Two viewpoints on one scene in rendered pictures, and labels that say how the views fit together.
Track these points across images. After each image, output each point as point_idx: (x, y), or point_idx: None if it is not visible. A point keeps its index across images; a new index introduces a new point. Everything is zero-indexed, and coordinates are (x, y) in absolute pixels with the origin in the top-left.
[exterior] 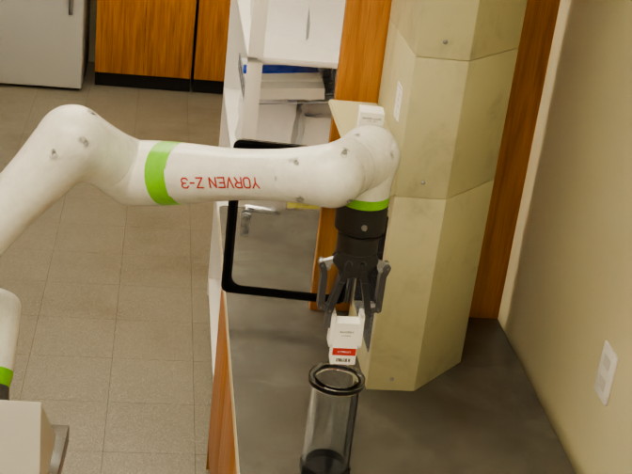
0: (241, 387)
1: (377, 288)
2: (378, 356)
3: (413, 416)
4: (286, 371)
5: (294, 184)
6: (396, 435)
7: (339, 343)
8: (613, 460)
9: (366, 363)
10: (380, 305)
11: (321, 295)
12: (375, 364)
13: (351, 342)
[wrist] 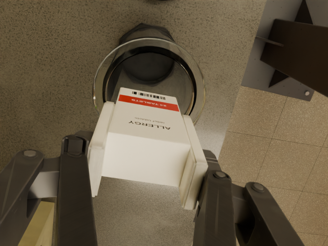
0: (192, 215)
1: (0, 241)
2: (30, 232)
3: (7, 151)
4: (136, 235)
5: None
6: (38, 116)
7: (163, 113)
8: None
9: (46, 233)
10: (13, 168)
11: (282, 224)
12: (36, 224)
13: (133, 110)
